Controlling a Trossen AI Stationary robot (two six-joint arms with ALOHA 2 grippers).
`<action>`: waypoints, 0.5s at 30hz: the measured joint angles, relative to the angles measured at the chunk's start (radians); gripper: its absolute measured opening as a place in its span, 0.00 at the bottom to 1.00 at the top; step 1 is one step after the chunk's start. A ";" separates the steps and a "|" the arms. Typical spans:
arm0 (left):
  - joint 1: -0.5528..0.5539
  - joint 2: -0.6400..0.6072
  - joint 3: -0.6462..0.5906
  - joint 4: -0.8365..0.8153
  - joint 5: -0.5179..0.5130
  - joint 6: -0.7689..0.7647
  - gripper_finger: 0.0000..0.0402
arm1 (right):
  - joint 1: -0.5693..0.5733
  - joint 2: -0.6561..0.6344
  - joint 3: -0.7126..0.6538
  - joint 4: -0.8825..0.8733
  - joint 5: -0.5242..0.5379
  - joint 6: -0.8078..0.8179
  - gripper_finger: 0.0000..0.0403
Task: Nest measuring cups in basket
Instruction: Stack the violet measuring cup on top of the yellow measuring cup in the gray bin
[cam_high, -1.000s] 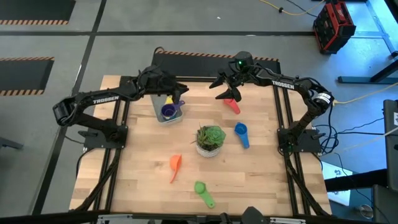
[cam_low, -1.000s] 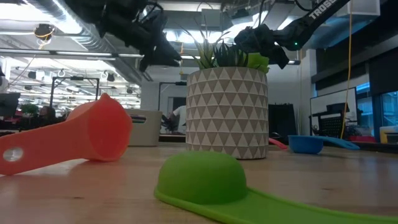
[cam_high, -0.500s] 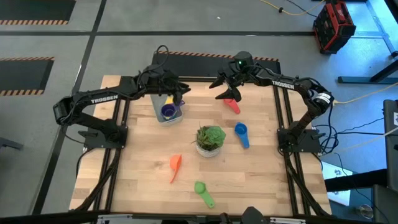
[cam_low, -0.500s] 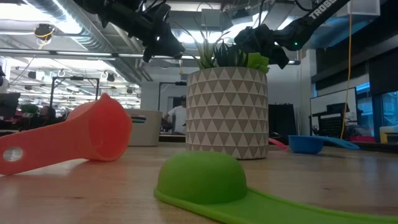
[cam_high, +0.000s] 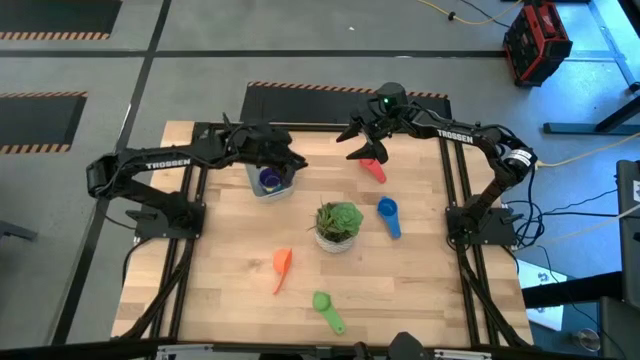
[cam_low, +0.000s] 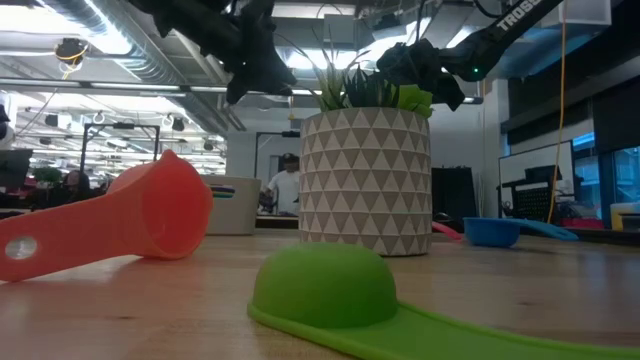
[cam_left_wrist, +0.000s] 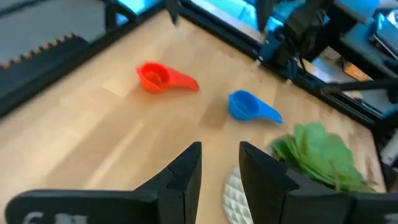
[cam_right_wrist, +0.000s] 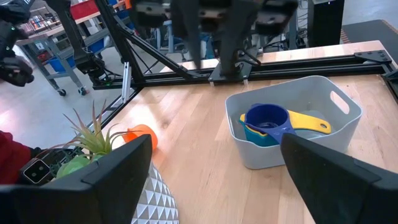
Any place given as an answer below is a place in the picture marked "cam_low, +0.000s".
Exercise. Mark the dark monitor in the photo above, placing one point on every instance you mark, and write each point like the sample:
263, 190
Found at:
15, 167

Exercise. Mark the succulent in triangle-patterned pot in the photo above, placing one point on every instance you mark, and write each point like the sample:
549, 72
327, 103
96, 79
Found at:
365, 180

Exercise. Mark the light grey plastic basket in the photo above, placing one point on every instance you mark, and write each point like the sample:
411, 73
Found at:
235, 215

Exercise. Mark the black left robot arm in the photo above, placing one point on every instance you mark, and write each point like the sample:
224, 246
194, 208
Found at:
190, 25

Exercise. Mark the yellow storage bin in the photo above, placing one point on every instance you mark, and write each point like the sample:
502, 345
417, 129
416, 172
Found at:
625, 215

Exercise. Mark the black pegboard stand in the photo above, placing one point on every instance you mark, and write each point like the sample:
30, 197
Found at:
532, 202

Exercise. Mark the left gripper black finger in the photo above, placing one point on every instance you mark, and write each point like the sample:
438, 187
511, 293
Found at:
236, 90
282, 82

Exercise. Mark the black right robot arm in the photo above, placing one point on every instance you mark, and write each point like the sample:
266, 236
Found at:
500, 35

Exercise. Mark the person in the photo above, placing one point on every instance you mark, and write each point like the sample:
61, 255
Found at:
75, 182
287, 190

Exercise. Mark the green background plant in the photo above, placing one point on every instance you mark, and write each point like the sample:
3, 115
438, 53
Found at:
47, 175

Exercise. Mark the black standing panel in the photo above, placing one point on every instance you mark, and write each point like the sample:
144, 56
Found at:
452, 195

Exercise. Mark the flat red tray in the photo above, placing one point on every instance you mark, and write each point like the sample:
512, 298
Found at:
582, 223

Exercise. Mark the white ceiling unit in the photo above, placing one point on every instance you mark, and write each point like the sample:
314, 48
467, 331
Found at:
575, 12

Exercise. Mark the black robot rig frame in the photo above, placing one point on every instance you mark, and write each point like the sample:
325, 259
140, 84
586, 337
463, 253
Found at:
120, 126

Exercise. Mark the orange measuring cup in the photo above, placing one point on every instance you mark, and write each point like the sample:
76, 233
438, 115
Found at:
150, 215

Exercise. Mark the black door frame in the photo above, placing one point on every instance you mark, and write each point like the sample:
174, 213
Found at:
272, 133

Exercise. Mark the red measuring cup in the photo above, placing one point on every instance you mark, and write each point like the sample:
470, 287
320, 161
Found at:
445, 230

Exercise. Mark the white board with black frame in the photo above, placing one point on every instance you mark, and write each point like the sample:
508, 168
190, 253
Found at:
535, 160

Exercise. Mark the blue measuring cup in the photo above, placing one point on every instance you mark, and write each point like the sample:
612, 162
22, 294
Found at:
490, 232

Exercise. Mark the green measuring cup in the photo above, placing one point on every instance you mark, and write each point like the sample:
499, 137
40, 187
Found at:
325, 285

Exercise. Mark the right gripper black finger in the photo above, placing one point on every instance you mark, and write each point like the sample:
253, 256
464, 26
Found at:
450, 95

